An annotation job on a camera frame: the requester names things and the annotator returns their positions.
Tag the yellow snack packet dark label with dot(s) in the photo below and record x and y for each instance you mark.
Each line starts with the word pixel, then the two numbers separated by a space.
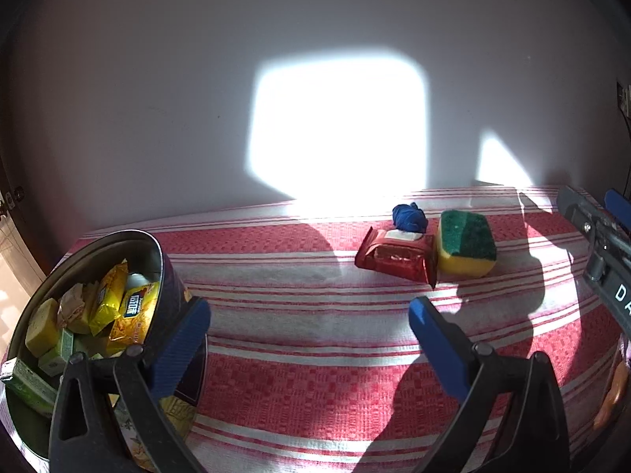
pixel 109 295

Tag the green and white tissue pack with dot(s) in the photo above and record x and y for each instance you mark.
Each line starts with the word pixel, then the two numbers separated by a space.
pixel 29 387

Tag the red wet wipes pack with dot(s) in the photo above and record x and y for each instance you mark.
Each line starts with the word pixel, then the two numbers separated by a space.
pixel 397 254

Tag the crumpled blue cloth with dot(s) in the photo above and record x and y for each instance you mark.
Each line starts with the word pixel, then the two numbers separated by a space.
pixel 409 217

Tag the beige snack packet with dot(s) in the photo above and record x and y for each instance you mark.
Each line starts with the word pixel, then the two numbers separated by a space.
pixel 76 305

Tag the metal door latch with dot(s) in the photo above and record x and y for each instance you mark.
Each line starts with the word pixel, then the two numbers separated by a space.
pixel 11 199

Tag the yellow sponge block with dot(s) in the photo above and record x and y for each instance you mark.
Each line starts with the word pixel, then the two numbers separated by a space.
pixel 42 327

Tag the yellow biscuit snack packet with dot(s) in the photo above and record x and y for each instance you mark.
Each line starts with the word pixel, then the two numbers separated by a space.
pixel 133 318

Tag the red white striped bed sheet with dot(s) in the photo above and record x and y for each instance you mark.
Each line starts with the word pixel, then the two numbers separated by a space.
pixel 320 335

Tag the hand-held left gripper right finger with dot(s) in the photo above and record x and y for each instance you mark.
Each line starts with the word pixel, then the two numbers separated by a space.
pixel 437 350

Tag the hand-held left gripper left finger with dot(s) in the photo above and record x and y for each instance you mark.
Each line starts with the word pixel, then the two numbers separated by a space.
pixel 183 347

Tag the person's right hand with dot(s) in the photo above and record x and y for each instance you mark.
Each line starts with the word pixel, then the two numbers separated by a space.
pixel 611 394

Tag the small green packet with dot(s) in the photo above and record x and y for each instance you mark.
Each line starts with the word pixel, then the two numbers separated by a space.
pixel 56 354

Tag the round dark blue tin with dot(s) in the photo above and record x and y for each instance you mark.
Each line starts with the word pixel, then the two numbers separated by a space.
pixel 187 379

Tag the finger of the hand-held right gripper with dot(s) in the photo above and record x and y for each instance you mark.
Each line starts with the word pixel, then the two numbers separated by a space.
pixel 589 219
pixel 618 209

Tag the green and yellow scouring sponge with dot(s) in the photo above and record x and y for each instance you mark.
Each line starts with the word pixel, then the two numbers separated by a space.
pixel 466 244

